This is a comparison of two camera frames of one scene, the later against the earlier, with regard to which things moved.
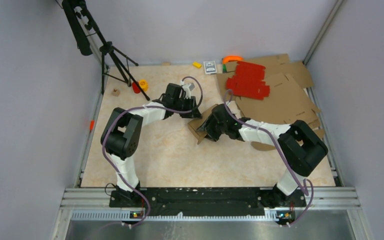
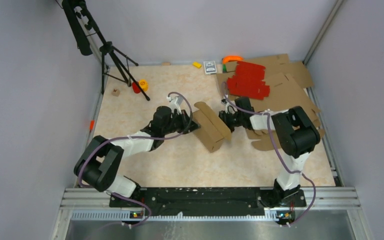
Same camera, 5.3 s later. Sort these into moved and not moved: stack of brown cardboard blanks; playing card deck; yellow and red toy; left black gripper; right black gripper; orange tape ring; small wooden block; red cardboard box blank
Moved: left black gripper; right black gripper
Not moved: small wooden block; red cardboard box blank; playing card deck; yellow and red toy; stack of brown cardboard blanks; orange tape ring
